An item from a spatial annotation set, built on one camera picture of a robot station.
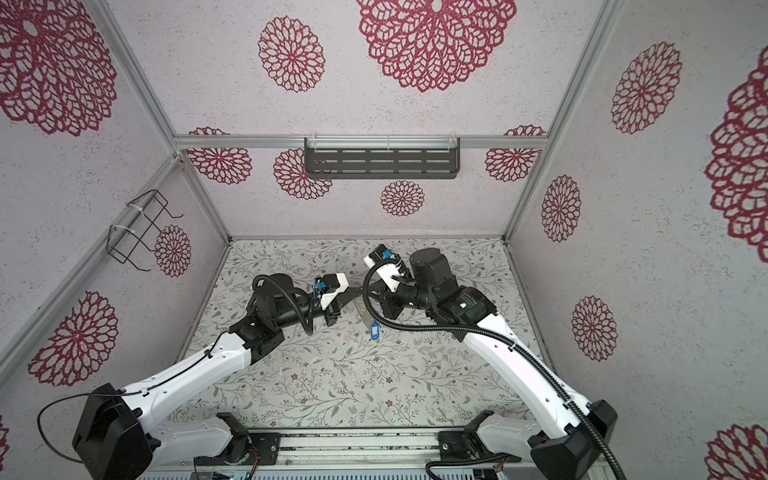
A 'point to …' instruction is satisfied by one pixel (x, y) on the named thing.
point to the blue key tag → (375, 330)
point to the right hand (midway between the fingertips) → (368, 283)
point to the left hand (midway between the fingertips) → (359, 291)
